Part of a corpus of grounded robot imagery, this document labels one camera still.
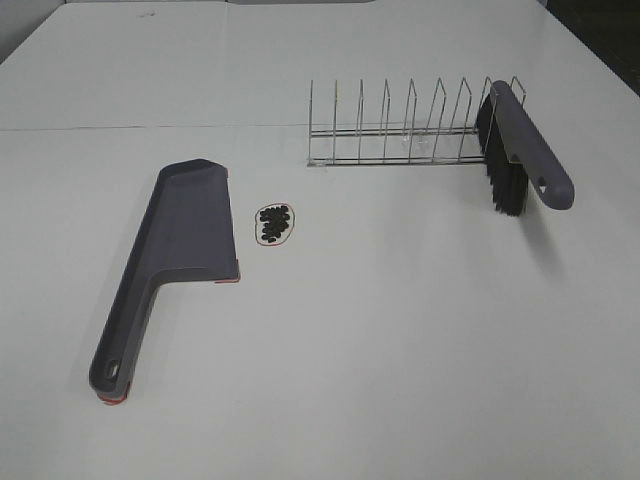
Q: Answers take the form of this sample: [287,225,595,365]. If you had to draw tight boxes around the chrome wire dish rack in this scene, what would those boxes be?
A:
[306,76,498,168]

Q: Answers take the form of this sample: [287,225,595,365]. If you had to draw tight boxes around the grey hand brush black bristles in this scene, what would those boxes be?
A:
[475,80,575,217]

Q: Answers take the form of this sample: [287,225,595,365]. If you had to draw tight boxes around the pile of coffee beans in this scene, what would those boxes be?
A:
[256,204,294,246]

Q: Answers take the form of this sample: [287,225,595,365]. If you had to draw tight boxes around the grey plastic dustpan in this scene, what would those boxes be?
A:
[89,159,240,405]

